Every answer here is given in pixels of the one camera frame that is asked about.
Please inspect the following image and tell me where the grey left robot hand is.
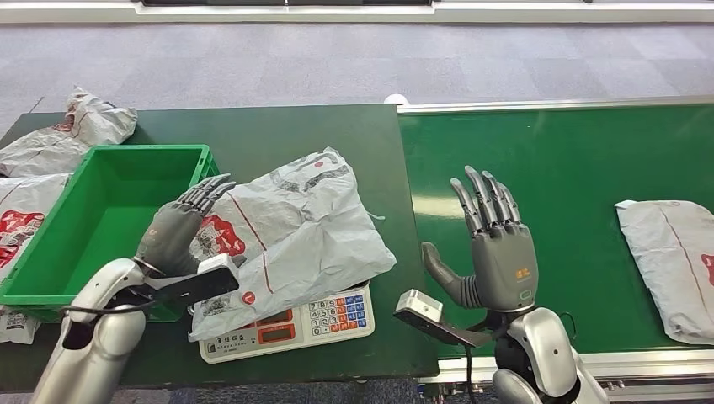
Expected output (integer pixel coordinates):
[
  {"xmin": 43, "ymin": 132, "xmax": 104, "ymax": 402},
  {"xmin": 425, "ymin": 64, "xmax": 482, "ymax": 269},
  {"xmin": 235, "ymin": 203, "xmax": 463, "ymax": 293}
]
[{"xmin": 136, "ymin": 173, "xmax": 237, "ymax": 278}]

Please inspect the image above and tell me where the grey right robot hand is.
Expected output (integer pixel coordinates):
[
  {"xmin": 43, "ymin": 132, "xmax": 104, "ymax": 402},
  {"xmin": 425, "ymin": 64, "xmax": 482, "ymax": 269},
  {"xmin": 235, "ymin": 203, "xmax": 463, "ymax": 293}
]
[{"xmin": 421, "ymin": 165, "xmax": 540, "ymax": 313}]

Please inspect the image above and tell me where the green conveyor belt machine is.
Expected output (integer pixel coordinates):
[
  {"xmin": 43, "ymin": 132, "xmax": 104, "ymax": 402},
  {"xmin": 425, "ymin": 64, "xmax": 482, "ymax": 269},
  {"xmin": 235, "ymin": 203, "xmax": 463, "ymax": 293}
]
[{"xmin": 397, "ymin": 94, "xmax": 714, "ymax": 404}]

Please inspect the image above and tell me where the wrinkled grey mailer package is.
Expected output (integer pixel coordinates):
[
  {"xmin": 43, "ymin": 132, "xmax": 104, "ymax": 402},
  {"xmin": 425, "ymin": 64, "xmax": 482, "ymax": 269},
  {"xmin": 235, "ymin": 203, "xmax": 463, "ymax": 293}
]
[{"xmin": 0, "ymin": 86, "xmax": 138, "ymax": 178}]

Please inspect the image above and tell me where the grey package large red print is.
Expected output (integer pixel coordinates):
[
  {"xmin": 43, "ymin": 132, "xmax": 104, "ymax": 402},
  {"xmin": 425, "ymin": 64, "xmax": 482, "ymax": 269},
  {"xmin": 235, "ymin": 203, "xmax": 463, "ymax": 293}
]
[{"xmin": 0, "ymin": 173, "xmax": 73, "ymax": 345}]

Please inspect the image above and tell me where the flat grey mailer package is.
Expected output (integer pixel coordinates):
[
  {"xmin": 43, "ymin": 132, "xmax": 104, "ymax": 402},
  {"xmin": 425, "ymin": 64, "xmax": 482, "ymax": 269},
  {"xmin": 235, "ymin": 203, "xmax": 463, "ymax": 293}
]
[{"xmin": 615, "ymin": 199, "xmax": 714, "ymax": 346}]

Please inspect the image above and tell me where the green plastic crate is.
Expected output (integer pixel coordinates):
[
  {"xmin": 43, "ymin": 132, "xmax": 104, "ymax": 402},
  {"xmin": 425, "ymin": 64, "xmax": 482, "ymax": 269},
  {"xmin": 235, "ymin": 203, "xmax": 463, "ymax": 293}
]
[{"xmin": 0, "ymin": 143, "xmax": 221, "ymax": 324}]

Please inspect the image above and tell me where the white electronic weighing scale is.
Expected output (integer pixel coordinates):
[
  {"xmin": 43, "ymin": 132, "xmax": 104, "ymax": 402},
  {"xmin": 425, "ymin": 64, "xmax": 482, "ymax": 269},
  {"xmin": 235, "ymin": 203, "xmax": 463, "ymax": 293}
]
[{"xmin": 198, "ymin": 281, "xmax": 376, "ymax": 365}]

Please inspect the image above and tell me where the white baseboard strip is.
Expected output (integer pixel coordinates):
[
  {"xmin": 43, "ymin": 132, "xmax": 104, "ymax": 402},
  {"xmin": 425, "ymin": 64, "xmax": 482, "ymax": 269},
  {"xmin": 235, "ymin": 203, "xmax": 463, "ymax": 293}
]
[{"xmin": 0, "ymin": 0, "xmax": 714, "ymax": 25}]

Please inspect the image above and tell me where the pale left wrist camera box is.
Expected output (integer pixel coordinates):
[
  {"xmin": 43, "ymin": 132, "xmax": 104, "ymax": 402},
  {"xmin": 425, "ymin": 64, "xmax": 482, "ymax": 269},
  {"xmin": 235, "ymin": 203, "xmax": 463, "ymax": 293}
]
[{"xmin": 196, "ymin": 253, "xmax": 241, "ymax": 280}]

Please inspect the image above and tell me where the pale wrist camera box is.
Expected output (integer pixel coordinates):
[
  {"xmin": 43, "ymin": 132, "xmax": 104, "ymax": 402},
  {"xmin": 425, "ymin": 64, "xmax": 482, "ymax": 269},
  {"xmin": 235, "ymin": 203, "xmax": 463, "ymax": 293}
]
[
  {"xmin": 400, "ymin": 289, "xmax": 445, "ymax": 325},
  {"xmin": 196, "ymin": 253, "xmax": 241, "ymax": 280}
]

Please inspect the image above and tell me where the black left camera bracket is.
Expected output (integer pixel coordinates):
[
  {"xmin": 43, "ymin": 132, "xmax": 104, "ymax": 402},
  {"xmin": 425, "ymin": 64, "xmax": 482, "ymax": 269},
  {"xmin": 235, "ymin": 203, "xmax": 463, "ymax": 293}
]
[{"xmin": 133, "ymin": 266, "xmax": 241, "ymax": 310}]

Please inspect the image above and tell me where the black camera bracket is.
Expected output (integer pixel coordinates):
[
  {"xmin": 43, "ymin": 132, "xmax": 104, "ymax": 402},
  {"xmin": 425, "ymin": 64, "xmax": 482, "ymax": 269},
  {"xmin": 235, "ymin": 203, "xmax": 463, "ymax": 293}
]
[
  {"xmin": 133, "ymin": 266, "xmax": 241, "ymax": 310},
  {"xmin": 392, "ymin": 309, "xmax": 495, "ymax": 349}
]

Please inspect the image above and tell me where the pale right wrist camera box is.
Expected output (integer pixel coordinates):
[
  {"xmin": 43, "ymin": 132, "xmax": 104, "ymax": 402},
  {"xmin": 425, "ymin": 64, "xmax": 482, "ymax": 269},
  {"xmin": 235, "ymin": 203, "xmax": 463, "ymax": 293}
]
[{"xmin": 400, "ymin": 289, "xmax": 445, "ymax": 325}]

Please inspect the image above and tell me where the black right camera bracket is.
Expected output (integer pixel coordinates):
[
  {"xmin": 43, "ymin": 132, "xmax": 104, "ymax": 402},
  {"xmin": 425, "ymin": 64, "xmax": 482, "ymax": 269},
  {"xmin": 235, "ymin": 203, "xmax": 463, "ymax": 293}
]
[{"xmin": 392, "ymin": 309, "xmax": 495, "ymax": 349}]

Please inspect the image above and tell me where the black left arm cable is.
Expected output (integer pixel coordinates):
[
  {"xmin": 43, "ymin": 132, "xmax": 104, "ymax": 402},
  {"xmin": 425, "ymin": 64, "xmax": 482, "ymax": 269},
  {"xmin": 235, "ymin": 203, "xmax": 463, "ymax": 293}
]
[{"xmin": 58, "ymin": 298, "xmax": 160, "ymax": 321}]

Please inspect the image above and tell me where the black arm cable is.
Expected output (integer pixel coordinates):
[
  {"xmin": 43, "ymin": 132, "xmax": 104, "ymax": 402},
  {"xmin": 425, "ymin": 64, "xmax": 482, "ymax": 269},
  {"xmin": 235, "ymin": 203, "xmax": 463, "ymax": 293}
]
[
  {"xmin": 58, "ymin": 298, "xmax": 160, "ymax": 321},
  {"xmin": 464, "ymin": 344, "xmax": 477, "ymax": 404}
]

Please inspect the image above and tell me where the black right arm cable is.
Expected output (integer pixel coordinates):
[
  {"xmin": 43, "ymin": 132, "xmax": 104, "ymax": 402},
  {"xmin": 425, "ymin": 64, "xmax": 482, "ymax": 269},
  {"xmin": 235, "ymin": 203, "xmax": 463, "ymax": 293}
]
[{"xmin": 464, "ymin": 344, "xmax": 477, "ymax": 404}]

